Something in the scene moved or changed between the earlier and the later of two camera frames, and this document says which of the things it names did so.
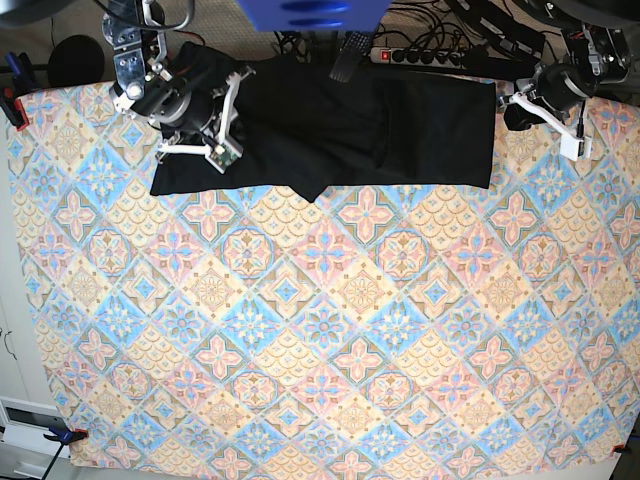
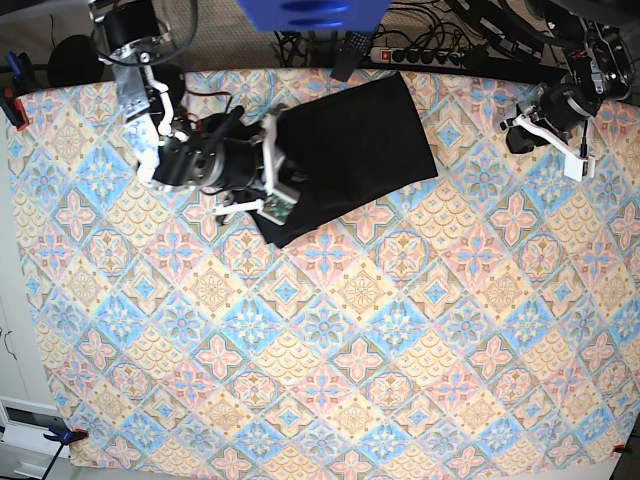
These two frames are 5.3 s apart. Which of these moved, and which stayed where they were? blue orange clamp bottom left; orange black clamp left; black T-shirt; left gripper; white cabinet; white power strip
Moved: left gripper; black T-shirt
Stayed: white cabinet; white power strip; orange black clamp left; blue orange clamp bottom left
